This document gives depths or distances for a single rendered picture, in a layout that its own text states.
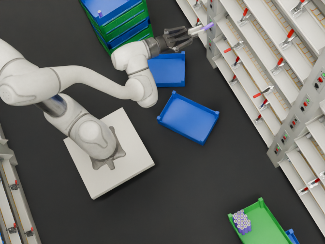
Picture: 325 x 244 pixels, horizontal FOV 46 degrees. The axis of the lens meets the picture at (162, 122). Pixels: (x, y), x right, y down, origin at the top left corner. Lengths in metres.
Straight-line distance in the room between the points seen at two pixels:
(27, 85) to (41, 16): 1.60
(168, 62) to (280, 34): 1.08
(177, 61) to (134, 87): 0.83
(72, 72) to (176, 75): 1.08
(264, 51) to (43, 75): 0.89
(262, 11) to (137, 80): 0.57
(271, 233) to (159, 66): 1.16
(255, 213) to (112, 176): 0.77
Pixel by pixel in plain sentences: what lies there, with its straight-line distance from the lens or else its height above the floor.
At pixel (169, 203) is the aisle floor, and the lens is 2.15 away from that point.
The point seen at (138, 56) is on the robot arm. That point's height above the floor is 0.68.
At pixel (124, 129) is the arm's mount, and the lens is 2.03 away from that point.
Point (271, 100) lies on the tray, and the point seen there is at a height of 0.49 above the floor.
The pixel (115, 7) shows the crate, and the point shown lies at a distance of 2.15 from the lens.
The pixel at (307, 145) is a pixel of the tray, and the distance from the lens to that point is 1.76.
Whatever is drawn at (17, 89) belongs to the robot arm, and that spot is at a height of 1.08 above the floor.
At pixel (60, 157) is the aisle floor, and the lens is 2.35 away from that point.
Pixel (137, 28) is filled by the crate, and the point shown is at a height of 0.19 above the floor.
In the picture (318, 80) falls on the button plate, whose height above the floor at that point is 0.97.
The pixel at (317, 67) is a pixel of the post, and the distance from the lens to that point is 1.31.
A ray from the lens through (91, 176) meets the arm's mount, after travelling 2.01.
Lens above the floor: 2.12
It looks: 69 degrees down
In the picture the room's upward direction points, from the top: 16 degrees counter-clockwise
